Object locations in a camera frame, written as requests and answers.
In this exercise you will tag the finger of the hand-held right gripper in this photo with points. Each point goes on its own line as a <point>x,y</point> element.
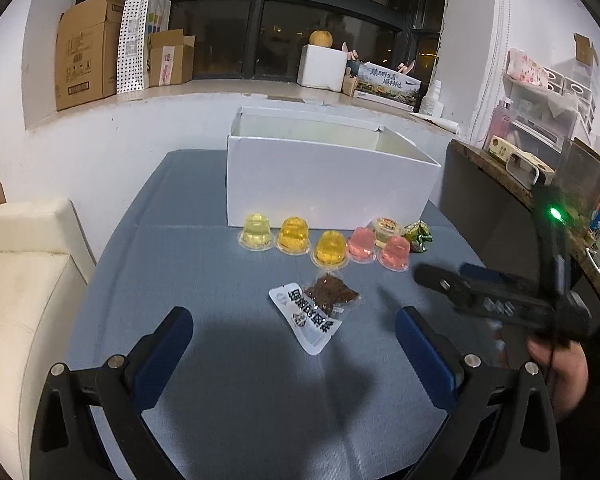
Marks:
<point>490,280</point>
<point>450,287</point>

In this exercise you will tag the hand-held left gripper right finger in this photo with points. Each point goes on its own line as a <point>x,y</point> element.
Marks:
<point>425,355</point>

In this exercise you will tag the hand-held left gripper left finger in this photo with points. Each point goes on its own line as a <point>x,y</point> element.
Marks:
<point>162,355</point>

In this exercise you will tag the green gold candy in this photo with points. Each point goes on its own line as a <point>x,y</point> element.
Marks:
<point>417,237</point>

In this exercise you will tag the pink jelly cup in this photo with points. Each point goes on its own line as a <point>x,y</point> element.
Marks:
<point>395,255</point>
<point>362,246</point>

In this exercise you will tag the lidded pudding cup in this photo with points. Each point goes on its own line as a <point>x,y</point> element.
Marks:
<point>387,227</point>

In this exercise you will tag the white jerky packet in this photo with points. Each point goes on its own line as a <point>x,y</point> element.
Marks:
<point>310,320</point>

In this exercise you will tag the orange jelly cup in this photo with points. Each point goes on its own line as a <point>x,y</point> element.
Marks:
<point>330,249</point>
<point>294,236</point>

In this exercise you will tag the pale yellow jelly cup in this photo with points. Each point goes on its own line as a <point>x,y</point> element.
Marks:
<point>256,232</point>

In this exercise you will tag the person's right forearm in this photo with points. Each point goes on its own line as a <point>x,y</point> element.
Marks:
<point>595,410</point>

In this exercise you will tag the person's right hand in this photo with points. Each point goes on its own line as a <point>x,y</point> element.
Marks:
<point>562,375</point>

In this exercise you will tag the clear plastic container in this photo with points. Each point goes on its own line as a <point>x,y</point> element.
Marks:
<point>587,180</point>

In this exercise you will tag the white alarm clock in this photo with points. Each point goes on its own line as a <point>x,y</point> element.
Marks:
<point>527,167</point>

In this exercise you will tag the cream small radio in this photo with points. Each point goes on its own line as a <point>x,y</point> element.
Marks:
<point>500,147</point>

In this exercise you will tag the pink bottle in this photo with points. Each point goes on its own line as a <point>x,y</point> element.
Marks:
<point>500,125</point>

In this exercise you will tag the clear plastic drawer unit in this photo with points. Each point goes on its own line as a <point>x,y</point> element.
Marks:
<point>550,110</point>

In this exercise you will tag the cream leather sofa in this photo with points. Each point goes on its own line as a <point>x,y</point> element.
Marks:
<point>25,285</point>

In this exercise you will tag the white rolled paper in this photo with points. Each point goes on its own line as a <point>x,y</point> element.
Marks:
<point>435,121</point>

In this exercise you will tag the white plastic bottle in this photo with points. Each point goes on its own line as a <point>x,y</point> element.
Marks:
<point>431,100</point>

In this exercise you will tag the floral pink cloth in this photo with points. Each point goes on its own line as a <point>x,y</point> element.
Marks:
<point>527,67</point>

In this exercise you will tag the printed landscape carton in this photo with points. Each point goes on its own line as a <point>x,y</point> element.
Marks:
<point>387,85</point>

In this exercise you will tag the white foam box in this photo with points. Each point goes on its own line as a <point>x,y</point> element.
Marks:
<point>322,67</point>

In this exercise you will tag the yellow pomelo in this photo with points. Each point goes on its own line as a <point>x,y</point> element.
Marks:
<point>321,39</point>

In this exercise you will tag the small open cardboard box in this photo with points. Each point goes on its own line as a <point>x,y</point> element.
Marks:
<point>172,62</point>

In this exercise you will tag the large cardboard box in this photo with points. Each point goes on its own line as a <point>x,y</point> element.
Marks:
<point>87,55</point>

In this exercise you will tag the polka dot paper bag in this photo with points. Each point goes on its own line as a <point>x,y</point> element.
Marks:
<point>132,45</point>

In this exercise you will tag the cardboard piece on wall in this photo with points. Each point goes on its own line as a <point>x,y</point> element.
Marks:
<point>586,49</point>

